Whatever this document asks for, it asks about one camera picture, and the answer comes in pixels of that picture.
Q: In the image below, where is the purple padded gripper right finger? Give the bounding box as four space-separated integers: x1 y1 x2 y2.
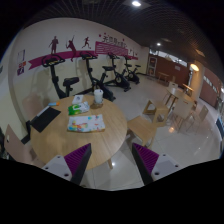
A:
132 143 181 185

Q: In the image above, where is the black exercise bike near left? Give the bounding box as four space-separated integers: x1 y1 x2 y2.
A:
41 53 81 100

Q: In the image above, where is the blue orange marker pen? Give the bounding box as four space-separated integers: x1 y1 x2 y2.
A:
48 102 60 106

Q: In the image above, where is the wooden chair left foreground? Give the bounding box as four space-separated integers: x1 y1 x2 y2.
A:
4 125 34 164

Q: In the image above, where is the white paper roll on coaster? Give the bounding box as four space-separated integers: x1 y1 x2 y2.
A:
91 89 103 109

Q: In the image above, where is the green wet wipes pack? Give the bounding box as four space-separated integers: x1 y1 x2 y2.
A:
68 101 90 115

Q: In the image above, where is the small white tissue packet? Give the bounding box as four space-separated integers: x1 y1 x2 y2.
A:
72 95 83 104

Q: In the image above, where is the wooden stool near table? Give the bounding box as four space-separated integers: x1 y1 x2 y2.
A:
127 116 157 147

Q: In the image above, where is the colourful folded towel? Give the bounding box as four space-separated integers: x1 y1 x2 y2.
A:
67 114 105 133

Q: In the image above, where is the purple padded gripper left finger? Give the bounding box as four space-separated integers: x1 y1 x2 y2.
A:
42 143 92 185

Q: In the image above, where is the black exercise bike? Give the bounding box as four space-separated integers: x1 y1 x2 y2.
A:
124 55 140 84
108 52 131 92
80 51 115 102
41 53 81 100

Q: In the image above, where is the round wooden table background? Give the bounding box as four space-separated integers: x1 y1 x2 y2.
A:
165 87 194 109

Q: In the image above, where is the black exercise bike far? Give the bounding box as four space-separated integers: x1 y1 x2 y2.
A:
124 55 140 84

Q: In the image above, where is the wooden stool farther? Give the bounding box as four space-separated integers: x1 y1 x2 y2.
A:
143 99 169 127

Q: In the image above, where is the white chair background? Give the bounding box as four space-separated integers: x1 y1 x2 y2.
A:
173 98 193 129

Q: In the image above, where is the round wooden table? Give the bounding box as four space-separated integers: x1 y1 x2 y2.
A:
31 97 127 169

